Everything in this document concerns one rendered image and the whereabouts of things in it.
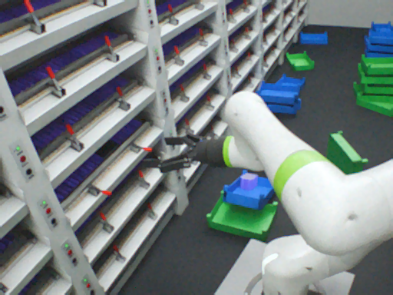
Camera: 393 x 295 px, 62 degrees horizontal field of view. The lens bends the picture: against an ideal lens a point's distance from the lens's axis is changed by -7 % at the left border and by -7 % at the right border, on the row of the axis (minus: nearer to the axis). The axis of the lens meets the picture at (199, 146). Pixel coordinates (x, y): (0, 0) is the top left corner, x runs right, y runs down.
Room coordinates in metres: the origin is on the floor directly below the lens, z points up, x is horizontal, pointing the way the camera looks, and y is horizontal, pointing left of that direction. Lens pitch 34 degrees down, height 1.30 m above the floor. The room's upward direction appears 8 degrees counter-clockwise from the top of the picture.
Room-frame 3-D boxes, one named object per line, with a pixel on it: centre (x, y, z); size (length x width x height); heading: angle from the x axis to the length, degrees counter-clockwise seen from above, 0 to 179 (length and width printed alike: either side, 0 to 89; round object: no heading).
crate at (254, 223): (1.21, -0.17, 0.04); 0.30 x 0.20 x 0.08; 60
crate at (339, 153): (1.44, -0.79, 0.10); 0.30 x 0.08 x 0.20; 4
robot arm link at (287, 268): (0.54, -0.20, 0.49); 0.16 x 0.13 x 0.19; 99
